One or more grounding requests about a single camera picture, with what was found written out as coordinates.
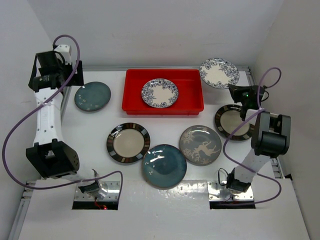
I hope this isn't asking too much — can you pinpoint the small teal plate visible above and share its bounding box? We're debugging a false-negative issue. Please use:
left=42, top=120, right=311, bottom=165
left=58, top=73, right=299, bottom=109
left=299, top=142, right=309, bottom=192
left=74, top=81, right=112, bottom=112

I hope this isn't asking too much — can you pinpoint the blue floral plate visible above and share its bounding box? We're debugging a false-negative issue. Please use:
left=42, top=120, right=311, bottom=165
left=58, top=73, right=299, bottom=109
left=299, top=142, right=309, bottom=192
left=199, top=58, right=240, bottom=90
left=141, top=78, right=179, bottom=109

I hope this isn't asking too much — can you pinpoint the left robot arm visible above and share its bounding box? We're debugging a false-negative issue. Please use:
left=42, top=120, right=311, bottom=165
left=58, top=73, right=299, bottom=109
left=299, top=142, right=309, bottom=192
left=25, top=45, right=99, bottom=182

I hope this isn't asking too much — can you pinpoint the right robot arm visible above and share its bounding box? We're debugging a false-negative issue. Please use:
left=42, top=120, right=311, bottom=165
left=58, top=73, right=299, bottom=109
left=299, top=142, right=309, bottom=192
left=226, top=84, right=291, bottom=194

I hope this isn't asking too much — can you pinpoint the red plastic bin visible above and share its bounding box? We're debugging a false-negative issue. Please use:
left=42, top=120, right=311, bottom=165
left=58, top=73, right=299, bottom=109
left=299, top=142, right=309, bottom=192
left=122, top=68, right=204, bottom=116

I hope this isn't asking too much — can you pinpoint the striped rim plate right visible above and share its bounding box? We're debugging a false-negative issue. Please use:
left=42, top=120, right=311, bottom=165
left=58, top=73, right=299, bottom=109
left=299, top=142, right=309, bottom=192
left=214, top=104, right=254, bottom=141

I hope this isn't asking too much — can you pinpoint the striped rim plate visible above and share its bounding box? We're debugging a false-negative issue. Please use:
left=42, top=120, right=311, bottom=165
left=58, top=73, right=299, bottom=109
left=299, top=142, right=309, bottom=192
left=214, top=104, right=254, bottom=141
left=106, top=122, right=151, bottom=165

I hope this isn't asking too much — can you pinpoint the grey reindeer plate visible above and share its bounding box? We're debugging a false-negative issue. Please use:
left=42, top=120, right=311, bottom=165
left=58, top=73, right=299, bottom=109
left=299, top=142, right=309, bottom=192
left=179, top=125, right=222, bottom=166

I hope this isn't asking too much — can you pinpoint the striped rim plate left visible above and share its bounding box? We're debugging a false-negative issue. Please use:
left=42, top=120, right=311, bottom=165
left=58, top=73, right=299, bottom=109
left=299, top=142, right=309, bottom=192
left=106, top=122, right=151, bottom=165

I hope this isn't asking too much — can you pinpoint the large teal plate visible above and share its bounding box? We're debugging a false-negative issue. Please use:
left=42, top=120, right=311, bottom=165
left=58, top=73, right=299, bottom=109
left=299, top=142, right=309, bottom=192
left=141, top=144, right=187, bottom=189

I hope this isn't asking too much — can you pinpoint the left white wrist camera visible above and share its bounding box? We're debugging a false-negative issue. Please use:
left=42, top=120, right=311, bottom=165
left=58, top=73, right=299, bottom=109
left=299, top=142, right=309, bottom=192
left=53, top=44, right=72, bottom=65

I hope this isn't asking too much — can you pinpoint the aluminium table frame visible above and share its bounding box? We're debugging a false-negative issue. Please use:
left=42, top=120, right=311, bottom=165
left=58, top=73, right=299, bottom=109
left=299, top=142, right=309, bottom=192
left=9, top=66, right=285, bottom=240

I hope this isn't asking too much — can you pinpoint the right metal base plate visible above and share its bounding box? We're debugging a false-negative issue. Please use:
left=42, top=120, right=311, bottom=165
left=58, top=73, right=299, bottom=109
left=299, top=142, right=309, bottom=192
left=207, top=181, right=254, bottom=202

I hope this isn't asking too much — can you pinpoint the metal base plate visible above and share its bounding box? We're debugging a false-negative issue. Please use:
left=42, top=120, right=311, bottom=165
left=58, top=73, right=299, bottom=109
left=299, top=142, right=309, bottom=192
left=74, top=181, right=120, bottom=202
left=207, top=181, right=254, bottom=202

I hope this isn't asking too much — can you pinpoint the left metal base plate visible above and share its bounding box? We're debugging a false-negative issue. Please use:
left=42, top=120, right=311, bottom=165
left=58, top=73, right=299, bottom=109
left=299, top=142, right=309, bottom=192
left=74, top=181, right=120, bottom=202

